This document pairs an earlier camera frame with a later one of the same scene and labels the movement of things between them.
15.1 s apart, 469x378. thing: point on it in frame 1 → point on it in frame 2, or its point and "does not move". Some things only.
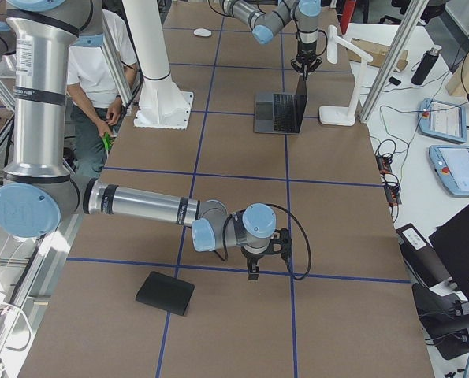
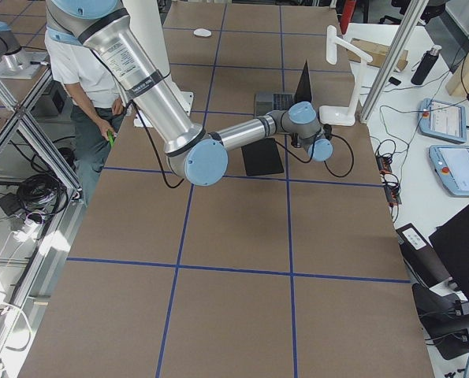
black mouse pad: (166, 292) → (262, 157)
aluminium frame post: (412, 18) does not move
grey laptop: (279, 113) does not move
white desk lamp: (340, 115) does not move
